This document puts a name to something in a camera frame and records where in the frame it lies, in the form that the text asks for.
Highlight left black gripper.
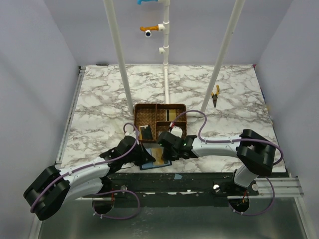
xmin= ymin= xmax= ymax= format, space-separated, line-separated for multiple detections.
xmin=123 ymin=141 xmax=156 ymax=167

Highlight gold credit card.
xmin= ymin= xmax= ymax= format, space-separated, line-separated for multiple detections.
xmin=165 ymin=109 xmax=176 ymax=121
xmin=151 ymin=147 xmax=167 ymax=166

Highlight blue leather card holder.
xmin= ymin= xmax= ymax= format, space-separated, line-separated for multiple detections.
xmin=140 ymin=148 xmax=172 ymax=170

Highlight black VIP credit card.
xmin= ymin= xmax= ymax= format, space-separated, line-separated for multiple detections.
xmin=139 ymin=125 xmax=153 ymax=140

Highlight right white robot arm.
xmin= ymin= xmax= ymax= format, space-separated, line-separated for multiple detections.
xmin=157 ymin=129 xmax=276 ymax=195

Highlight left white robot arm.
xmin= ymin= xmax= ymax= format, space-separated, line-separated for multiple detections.
xmin=23 ymin=136 xmax=155 ymax=221

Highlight woven brown divided tray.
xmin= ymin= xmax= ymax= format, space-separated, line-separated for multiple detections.
xmin=134 ymin=104 xmax=187 ymax=143

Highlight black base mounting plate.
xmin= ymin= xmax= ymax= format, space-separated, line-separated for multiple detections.
xmin=94 ymin=173 xmax=259 ymax=208

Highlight small blue white ball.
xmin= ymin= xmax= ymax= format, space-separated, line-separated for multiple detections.
xmin=145 ymin=30 xmax=152 ymax=38

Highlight centre white pipe stand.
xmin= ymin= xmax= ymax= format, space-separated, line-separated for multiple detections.
xmin=158 ymin=0 xmax=170 ymax=104

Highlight orange hook peg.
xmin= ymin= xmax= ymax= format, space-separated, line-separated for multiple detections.
xmin=140 ymin=25 xmax=159 ymax=32

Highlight blue hook peg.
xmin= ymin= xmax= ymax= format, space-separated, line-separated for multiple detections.
xmin=137 ymin=0 xmax=158 ymax=5

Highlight left white slanted pipe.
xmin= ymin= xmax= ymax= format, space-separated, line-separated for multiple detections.
xmin=103 ymin=0 xmax=134 ymax=115

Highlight white slanted pipe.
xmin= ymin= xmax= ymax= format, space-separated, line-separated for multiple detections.
xmin=200 ymin=0 xmax=245 ymax=112
xmin=103 ymin=0 xmax=134 ymax=115

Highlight right white slanted pipe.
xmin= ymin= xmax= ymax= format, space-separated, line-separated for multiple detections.
xmin=200 ymin=0 xmax=245 ymax=112

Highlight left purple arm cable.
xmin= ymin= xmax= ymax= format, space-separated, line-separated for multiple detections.
xmin=30 ymin=122 xmax=140 ymax=213

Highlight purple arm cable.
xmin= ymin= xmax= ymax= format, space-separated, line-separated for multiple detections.
xmin=30 ymin=122 xmax=140 ymax=213
xmin=168 ymin=110 xmax=285 ymax=165

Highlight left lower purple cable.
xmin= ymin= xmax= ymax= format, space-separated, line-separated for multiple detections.
xmin=88 ymin=190 xmax=141 ymax=220

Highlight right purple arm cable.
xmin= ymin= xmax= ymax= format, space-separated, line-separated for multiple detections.
xmin=168 ymin=110 xmax=285 ymax=165

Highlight yellow handled pliers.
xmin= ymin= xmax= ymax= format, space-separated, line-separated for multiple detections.
xmin=211 ymin=85 xmax=220 ymax=107

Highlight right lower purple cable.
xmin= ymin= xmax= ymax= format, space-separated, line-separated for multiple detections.
xmin=231 ymin=176 xmax=276 ymax=217

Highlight aluminium rail frame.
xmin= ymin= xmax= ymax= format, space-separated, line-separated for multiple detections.
xmin=37 ymin=66 xmax=305 ymax=200

